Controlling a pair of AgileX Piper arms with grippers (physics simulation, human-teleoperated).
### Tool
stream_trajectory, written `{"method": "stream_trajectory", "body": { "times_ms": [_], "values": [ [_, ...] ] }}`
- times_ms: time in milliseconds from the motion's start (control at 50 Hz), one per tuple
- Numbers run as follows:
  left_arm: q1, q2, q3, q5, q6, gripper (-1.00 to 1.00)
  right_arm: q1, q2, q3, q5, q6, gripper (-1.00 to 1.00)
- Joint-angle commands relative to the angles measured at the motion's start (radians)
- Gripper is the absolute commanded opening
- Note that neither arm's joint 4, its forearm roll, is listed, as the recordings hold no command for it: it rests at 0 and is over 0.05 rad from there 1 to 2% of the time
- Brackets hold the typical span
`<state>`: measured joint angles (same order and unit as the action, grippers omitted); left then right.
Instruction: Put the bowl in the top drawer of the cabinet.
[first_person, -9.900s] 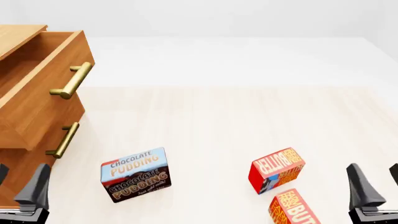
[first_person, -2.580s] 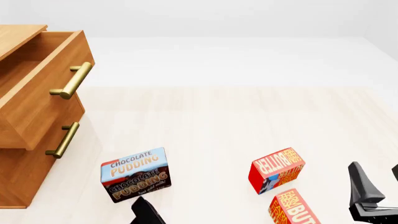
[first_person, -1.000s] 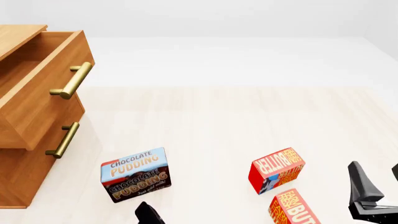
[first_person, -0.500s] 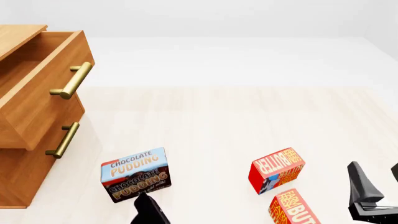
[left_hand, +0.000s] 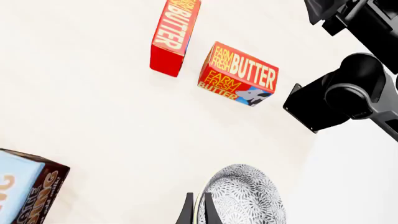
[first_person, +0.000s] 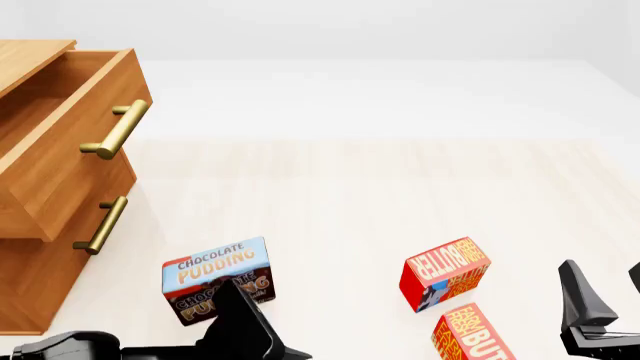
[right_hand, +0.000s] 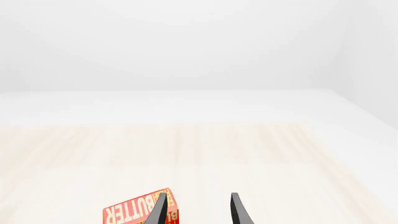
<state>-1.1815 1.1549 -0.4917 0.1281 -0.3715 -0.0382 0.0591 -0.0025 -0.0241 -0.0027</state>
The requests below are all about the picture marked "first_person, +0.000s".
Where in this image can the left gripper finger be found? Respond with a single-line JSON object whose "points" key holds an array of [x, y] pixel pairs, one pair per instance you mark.
{"points": [[240, 330]]}

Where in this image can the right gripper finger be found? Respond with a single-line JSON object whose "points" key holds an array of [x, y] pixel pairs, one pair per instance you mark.
{"points": [[582, 300], [636, 275]]}

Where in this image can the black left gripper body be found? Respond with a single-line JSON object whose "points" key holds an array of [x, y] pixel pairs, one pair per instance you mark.
{"points": [[160, 354]]}

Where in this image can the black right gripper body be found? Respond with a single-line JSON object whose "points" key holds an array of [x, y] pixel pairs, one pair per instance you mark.
{"points": [[610, 343]]}

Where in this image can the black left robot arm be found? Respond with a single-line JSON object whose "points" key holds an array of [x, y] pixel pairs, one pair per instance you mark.
{"points": [[70, 347]]}

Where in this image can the closed wooden drawer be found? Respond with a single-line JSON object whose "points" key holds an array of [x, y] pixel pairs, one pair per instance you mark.
{"points": [[60, 270]]}

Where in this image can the open wooden drawer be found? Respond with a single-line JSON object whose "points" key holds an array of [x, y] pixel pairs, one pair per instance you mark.
{"points": [[60, 165]]}

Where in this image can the wooden cabinet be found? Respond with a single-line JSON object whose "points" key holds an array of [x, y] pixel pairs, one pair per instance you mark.
{"points": [[25, 60]]}

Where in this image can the chocolate pudding box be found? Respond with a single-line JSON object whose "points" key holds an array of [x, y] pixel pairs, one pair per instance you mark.
{"points": [[215, 262]]}

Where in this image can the red butter box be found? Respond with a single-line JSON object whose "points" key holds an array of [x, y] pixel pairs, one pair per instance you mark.
{"points": [[440, 270], [475, 333]]}

